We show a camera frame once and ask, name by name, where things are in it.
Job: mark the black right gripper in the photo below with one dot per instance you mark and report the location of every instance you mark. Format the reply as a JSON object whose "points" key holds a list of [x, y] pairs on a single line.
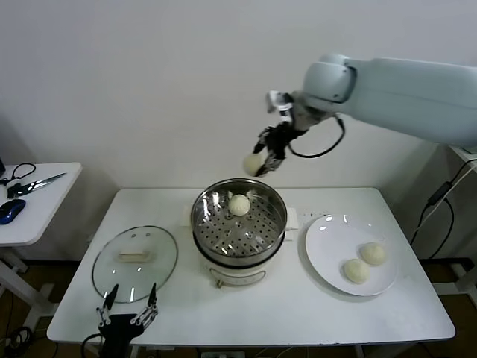
{"points": [[279, 138]]}

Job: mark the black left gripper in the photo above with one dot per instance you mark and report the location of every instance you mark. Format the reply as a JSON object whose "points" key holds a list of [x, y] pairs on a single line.
{"points": [[119, 328]]}

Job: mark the white steamed baozi bun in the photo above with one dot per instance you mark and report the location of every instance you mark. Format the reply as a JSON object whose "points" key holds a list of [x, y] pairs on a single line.
{"points": [[250, 164], [239, 205], [372, 254], [356, 271]]}

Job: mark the round glass pot lid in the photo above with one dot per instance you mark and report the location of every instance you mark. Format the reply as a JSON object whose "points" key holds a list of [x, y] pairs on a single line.
{"points": [[156, 257]]}

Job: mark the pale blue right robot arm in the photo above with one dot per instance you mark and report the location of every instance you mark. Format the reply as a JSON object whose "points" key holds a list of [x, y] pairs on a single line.
{"points": [[410, 93]]}

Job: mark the perforated steel steamer basket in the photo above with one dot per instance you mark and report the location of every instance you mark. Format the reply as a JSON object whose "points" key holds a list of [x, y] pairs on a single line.
{"points": [[238, 231]]}

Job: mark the round white plate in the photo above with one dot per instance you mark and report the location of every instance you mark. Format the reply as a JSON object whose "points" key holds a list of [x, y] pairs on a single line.
{"points": [[335, 242]]}

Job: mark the white electric cooking pot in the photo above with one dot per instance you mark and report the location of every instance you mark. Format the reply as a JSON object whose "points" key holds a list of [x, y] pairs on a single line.
{"points": [[238, 276]]}

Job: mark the white side table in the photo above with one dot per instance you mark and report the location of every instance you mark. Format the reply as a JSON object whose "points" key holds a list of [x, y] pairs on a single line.
{"points": [[48, 209]]}

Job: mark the blue computer mouse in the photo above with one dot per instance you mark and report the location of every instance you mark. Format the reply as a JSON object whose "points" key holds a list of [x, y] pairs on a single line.
{"points": [[11, 211]]}

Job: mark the white shelf table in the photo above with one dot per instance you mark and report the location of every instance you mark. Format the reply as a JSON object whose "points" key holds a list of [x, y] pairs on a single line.
{"points": [[456, 151]]}

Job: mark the black device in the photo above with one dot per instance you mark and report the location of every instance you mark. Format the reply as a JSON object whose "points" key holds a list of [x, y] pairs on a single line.
{"points": [[2, 168]]}

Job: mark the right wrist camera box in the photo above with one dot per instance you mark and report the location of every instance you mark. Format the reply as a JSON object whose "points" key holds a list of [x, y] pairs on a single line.
{"points": [[278, 101]]}

